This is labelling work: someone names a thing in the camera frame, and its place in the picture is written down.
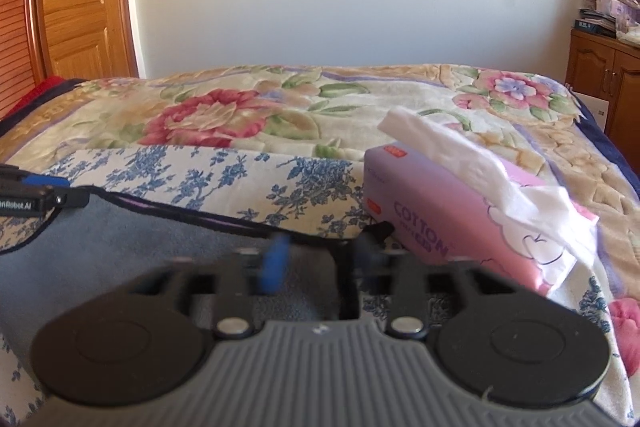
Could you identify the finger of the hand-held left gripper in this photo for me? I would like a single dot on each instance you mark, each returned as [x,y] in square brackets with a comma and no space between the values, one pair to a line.
[72,198]
[46,181]

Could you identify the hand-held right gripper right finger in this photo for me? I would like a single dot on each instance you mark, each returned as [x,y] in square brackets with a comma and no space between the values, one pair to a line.
[364,252]

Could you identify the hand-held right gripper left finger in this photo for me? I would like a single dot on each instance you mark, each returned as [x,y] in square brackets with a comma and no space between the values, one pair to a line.
[272,269]

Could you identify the grey towel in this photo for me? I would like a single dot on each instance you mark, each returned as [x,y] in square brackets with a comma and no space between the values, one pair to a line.
[125,247]

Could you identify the purple tissue pack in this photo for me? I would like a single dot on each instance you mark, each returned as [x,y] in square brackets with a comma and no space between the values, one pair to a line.
[430,207]

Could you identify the red cloth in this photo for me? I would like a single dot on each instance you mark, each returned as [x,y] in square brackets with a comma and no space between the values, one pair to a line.
[42,92]

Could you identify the floral blanket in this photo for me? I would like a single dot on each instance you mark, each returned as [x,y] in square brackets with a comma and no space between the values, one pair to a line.
[240,117]

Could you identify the louvered wooden wardrobe door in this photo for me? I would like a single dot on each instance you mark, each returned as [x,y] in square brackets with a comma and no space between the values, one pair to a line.
[15,7]

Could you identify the white flat box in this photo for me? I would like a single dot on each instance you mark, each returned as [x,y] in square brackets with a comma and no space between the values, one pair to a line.
[592,109]

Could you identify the wooden cabinet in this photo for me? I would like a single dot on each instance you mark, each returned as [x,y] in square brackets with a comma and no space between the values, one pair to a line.
[605,77]

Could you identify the pile of items on cabinet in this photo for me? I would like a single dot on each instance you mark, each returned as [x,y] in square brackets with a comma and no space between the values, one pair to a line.
[594,27]

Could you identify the white plastic bag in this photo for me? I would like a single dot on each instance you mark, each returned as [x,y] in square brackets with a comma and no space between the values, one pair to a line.
[630,34]

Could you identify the pink packet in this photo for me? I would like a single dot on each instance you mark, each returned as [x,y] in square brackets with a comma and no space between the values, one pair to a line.
[617,8]

